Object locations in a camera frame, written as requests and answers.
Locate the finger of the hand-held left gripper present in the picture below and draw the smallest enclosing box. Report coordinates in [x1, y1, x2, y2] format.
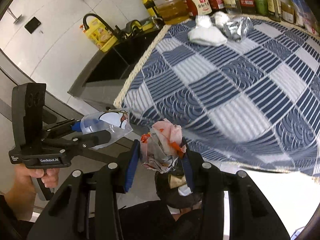
[41, 119, 83, 139]
[41, 132, 120, 164]

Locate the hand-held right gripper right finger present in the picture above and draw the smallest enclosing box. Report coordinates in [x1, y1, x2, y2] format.
[180, 137, 292, 240]

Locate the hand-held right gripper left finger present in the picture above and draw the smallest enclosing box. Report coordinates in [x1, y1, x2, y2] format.
[26, 139, 142, 240]

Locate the white paper napkin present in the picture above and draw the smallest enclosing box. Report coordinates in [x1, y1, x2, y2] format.
[178, 185, 193, 197]

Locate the bin with black bag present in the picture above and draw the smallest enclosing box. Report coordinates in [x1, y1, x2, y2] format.
[154, 167, 204, 215]

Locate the red white wrapper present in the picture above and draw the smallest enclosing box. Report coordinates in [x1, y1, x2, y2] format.
[140, 119, 187, 174]

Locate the long white tissue wad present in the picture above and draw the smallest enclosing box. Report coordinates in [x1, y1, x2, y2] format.
[187, 26, 228, 47]

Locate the white tissue ball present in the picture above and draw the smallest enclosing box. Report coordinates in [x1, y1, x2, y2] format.
[214, 11, 230, 27]
[195, 15, 213, 28]

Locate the silver foil wrapper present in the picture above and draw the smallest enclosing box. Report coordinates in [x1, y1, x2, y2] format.
[222, 16, 254, 43]

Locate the person's left forearm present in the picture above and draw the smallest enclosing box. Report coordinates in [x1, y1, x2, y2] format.
[4, 182, 38, 222]

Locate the person's left hand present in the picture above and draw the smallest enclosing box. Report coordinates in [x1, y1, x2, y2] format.
[14, 166, 60, 198]

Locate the person's bare leg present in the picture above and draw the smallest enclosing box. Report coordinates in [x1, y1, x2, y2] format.
[166, 204, 203, 222]

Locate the grey kitchen cabinet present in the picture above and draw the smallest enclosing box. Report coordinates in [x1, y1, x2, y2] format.
[0, 49, 125, 205]

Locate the black kitchen sink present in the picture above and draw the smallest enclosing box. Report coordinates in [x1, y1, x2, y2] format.
[85, 24, 165, 83]

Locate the blue patterned tablecloth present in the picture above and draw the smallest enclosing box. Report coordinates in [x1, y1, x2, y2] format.
[114, 14, 320, 177]

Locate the yellow dish soap bottle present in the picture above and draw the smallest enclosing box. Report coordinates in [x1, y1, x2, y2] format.
[79, 18, 118, 53]

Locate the metal hanging utensil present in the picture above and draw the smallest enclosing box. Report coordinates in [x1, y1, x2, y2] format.
[6, 7, 25, 25]

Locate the black faucet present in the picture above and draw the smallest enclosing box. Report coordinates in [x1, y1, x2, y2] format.
[82, 13, 125, 43]

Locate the black yellow dishcloth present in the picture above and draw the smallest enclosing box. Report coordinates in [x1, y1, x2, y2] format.
[125, 20, 144, 37]

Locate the yellow green sponge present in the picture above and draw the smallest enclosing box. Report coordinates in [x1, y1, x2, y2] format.
[141, 17, 155, 29]

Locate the large cooking oil jug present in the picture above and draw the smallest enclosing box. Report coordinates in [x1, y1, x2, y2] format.
[152, 0, 190, 25]

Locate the small oil bottle yellow cap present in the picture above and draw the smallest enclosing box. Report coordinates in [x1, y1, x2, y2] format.
[262, 0, 282, 22]

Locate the clear blue plastic bag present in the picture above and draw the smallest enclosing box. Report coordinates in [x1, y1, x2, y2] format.
[289, 0, 320, 35]

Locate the black wall pad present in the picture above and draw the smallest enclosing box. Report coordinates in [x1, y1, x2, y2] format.
[24, 16, 42, 34]

